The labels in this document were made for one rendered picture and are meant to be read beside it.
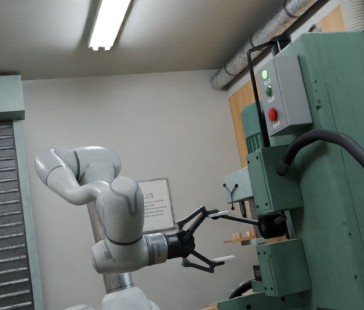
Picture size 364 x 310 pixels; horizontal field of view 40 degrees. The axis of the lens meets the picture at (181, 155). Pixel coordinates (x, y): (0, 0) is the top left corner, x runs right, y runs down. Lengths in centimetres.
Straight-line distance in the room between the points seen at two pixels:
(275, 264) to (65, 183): 82
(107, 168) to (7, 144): 254
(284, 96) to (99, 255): 67
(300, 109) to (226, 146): 367
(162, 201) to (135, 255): 305
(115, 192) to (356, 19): 207
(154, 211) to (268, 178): 331
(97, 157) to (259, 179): 86
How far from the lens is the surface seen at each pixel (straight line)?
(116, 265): 143
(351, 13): 309
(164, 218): 445
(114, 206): 133
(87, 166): 189
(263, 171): 118
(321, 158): 112
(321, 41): 118
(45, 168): 183
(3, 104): 422
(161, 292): 444
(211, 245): 458
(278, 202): 118
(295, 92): 113
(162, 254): 146
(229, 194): 402
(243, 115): 148
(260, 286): 164
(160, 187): 448
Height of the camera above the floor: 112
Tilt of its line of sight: 10 degrees up
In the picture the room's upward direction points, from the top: 10 degrees counter-clockwise
